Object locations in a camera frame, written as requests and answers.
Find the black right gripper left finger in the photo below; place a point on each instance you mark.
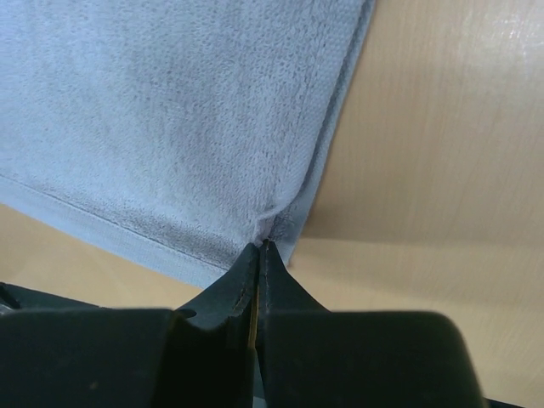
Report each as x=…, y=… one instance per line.
x=198, y=355

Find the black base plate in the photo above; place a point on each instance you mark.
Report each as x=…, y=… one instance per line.
x=17, y=298

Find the grey cloth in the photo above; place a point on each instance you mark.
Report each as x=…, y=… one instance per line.
x=173, y=133

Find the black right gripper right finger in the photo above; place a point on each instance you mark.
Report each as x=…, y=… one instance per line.
x=312, y=357

